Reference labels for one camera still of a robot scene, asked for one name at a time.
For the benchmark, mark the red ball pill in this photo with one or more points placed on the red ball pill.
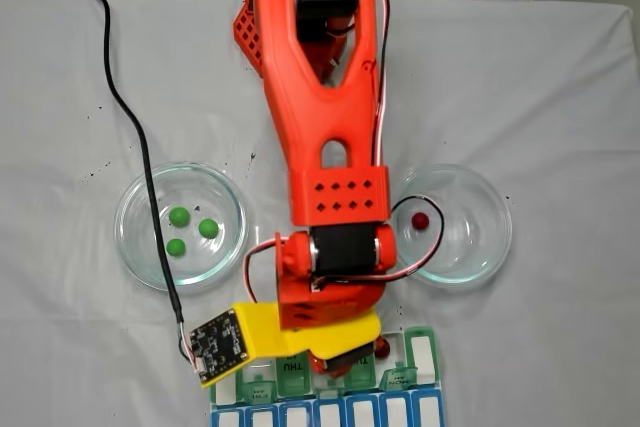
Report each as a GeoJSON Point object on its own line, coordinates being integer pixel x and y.
{"type": "Point", "coordinates": [382, 348]}
{"type": "Point", "coordinates": [420, 220]}

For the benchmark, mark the green ball pill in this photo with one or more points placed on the green ball pill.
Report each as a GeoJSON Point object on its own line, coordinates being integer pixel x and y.
{"type": "Point", "coordinates": [176, 247]}
{"type": "Point", "coordinates": [178, 217]}
{"type": "Point", "coordinates": [208, 228]}

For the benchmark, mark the weekly pill organizer box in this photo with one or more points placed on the weekly pill organizer box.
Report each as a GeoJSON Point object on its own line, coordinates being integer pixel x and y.
{"type": "Point", "coordinates": [425, 362]}

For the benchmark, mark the large clear glass bowl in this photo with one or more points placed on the large clear glass bowl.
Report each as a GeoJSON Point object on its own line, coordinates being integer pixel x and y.
{"type": "Point", "coordinates": [220, 267]}

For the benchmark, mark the small clear glass bowl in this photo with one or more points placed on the small clear glass bowl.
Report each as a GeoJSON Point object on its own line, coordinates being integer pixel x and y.
{"type": "Point", "coordinates": [475, 257]}

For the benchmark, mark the white tablecloth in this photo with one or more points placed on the white tablecloth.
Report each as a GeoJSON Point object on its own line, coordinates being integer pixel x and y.
{"type": "Point", "coordinates": [500, 97]}

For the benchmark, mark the camera board on yellow mount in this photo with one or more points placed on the camera board on yellow mount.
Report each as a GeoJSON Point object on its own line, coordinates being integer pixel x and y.
{"type": "Point", "coordinates": [220, 347]}

